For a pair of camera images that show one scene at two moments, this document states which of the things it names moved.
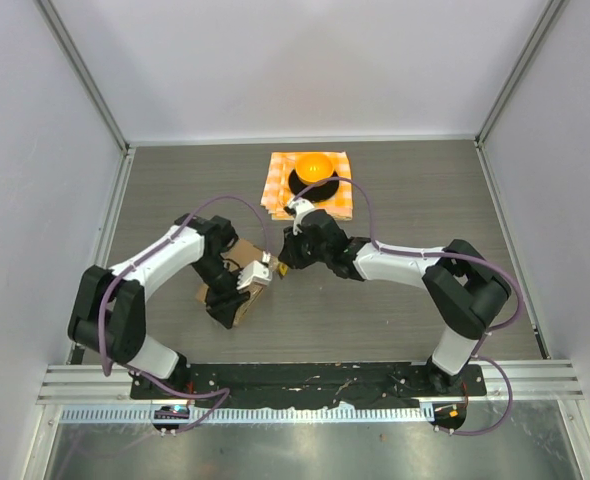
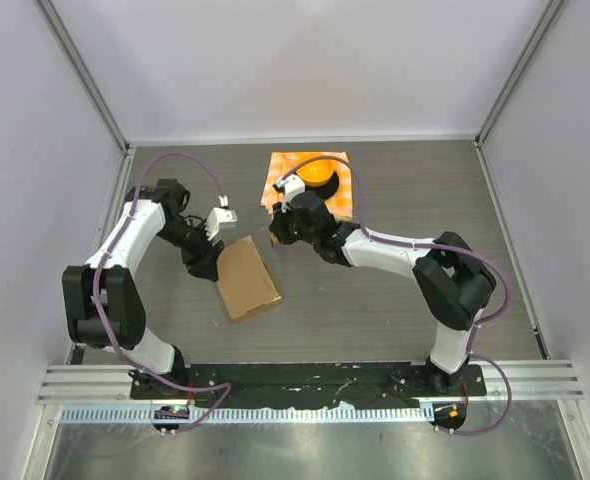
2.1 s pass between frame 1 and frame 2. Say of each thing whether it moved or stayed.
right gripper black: moved
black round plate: stayed
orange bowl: stayed
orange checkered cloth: stayed
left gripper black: moved
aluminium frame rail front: stayed
